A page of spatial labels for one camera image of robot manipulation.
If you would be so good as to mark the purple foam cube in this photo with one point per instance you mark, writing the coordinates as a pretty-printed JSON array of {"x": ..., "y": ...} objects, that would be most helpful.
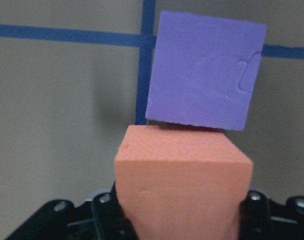
[{"x": 204, "y": 70}]

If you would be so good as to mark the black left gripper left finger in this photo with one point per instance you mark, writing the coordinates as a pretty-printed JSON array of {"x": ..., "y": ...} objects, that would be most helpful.
[{"x": 98, "y": 218}]

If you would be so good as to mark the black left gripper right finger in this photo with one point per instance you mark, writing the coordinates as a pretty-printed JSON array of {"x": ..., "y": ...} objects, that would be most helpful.
[{"x": 261, "y": 218}]

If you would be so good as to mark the orange foam cube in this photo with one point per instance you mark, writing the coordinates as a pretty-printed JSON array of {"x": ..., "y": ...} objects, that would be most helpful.
[{"x": 181, "y": 183}]

